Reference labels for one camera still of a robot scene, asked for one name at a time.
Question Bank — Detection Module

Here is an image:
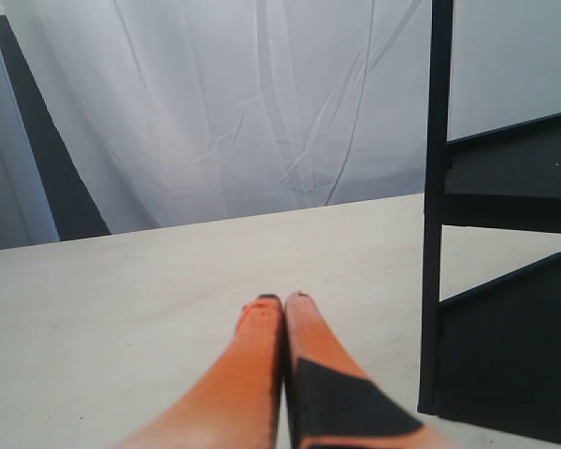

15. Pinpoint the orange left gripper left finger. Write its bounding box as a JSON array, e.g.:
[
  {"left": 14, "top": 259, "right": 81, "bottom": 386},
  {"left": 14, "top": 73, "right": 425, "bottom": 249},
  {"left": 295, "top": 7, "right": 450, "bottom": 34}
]
[{"left": 116, "top": 295, "right": 283, "bottom": 448}]

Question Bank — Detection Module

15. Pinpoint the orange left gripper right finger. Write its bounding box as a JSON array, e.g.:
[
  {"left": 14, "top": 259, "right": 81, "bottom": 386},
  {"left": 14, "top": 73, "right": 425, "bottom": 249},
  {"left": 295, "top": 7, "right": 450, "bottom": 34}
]
[{"left": 284, "top": 292, "right": 457, "bottom": 448}]

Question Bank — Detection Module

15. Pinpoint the black metal rack frame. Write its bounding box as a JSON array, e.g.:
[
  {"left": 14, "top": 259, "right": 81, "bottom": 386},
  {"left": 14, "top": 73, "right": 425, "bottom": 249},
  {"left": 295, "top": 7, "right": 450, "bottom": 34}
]
[{"left": 417, "top": 1, "right": 561, "bottom": 445}]

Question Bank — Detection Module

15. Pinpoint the white backdrop cloth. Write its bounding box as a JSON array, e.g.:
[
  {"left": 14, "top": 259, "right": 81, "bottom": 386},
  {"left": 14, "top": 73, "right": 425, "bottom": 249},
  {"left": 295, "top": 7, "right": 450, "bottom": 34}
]
[{"left": 0, "top": 0, "right": 561, "bottom": 253}]

